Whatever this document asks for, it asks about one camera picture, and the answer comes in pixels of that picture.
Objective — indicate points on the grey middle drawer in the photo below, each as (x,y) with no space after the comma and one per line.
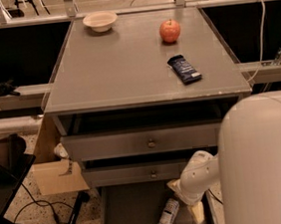
(133,173)

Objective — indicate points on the brass drawer knob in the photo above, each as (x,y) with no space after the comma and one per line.
(153,175)
(151,143)

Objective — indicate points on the cardboard box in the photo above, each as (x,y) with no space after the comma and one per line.
(53,170)

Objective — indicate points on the brass top drawer knob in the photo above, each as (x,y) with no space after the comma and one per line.
(151,143)

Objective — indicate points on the grey bottom drawer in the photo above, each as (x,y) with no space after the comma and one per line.
(142,203)

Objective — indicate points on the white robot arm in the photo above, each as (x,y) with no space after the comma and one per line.
(247,166)

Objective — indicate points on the grey drawer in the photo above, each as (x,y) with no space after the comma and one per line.
(134,142)
(142,203)
(133,173)

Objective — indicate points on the white bowl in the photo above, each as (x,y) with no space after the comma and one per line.
(100,21)

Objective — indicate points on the black monitor stand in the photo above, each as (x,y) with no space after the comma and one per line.
(14,166)

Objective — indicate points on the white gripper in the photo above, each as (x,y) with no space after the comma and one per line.
(191,188)

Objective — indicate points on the grey top drawer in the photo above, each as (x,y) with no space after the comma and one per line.
(134,142)

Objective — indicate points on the dark blue snack bar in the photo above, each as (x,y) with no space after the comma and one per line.
(184,70)

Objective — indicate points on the grey drawer cabinet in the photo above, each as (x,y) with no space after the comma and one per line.
(121,81)

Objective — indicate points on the brass middle drawer knob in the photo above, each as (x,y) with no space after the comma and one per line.
(153,175)

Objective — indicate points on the red apple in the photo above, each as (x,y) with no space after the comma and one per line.
(169,31)

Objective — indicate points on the clear plastic water bottle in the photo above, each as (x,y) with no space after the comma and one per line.
(169,211)

